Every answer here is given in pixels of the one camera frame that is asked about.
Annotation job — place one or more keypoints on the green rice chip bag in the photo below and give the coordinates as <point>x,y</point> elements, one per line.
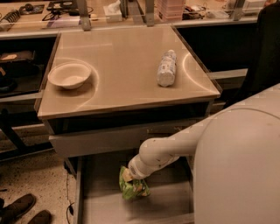
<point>133,189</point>

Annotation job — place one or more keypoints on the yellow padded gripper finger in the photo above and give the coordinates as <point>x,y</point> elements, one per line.
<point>127,177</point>

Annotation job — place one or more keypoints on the clear plastic water bottle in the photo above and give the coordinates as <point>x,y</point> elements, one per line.
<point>167,69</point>

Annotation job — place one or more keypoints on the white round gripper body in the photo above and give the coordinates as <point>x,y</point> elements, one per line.
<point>136,171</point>

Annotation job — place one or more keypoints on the black coiled spring stand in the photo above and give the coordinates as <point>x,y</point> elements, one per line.
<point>11,17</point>

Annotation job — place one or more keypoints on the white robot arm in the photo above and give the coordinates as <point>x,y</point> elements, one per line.
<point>236,171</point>

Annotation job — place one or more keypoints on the right brown shoe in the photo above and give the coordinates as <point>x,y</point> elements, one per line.
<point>43,217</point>

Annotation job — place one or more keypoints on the white tissue box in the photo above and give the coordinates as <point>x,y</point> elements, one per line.
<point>113,12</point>

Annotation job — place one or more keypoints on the pink stacked trays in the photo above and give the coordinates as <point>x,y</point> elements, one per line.
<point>170,10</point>

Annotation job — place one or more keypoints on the white paper bowl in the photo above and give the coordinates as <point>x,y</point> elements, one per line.
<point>69,75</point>

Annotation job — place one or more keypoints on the grey drawer cabinet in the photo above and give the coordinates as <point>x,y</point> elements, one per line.
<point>122,89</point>

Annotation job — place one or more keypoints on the open grey middle drawer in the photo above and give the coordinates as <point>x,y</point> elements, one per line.
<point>101,201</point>

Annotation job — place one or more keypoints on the black office chair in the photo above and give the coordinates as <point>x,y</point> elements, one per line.
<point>264,69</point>

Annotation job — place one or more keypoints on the grey top drawer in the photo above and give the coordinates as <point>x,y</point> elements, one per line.
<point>123,138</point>

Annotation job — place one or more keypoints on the grey metal frame post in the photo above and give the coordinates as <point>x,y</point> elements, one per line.
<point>84,17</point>

